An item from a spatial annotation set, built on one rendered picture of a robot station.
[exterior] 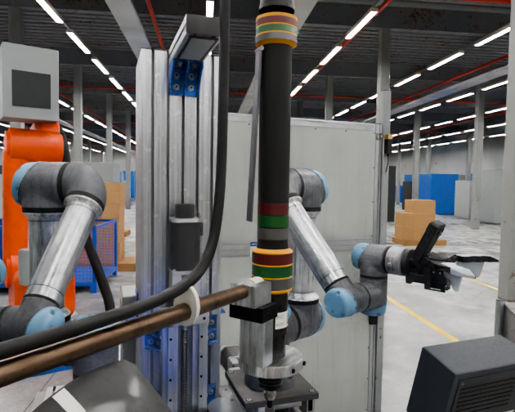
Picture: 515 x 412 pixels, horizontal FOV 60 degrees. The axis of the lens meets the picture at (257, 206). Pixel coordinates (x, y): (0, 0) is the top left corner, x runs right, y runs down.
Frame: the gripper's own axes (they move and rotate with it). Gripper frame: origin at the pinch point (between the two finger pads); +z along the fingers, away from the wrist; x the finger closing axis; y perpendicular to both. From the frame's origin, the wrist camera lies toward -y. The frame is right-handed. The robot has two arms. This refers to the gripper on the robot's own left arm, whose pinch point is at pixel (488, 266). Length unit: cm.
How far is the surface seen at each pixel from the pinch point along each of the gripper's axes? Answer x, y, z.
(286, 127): 71, -34, 5
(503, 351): -5.0, 22.7, 1.6
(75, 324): 96, -23, 9
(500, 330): -165, 90, -49
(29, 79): -36, -98, -380
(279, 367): 76, -10, 6
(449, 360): 10.1, 20.5, -5.1
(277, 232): 73, -23, 4
